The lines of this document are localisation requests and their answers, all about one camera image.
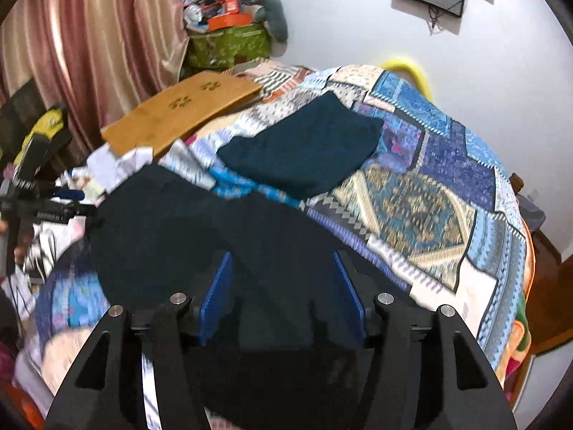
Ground yellow ring-shaped object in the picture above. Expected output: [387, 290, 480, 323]
[380, 56, 436, 99]

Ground orange paw-print cushion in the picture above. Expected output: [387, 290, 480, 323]
[101, 71, 263, 162]

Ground folded dark teal pants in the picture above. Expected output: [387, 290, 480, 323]
[217, 92, 386, 200]

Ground patchwork quilt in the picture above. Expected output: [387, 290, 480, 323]
[36, 65, 535, 368]

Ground grey plush pillow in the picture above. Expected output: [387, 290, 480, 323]
[233, 0, 289, 43]

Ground orange box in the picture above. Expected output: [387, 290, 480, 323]
[207, 13, 254, 31]

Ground pink striped curtain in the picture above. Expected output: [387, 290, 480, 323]
[0, 0, 202, 155]

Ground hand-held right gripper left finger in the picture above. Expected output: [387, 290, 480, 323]
[45, 251, 234, 430]

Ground brown wooden furniture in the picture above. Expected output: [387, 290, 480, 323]
[510, 172, 573, 354]

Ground white crumpled cloth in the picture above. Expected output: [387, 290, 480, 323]
[87, 145, 155, 189]

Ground orange colourful blanket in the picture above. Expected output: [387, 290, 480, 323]
[499, 233, 536, 388]

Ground green patterned bag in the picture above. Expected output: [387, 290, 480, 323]
[186, 22, 271, 70]

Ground black monitor cable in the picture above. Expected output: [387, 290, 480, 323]
[423, 2, 445, 35]

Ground black pants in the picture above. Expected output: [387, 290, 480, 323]
[87, 163, 422, 430]

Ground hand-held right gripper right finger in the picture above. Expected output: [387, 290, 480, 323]
[332, 250, 520, 430]

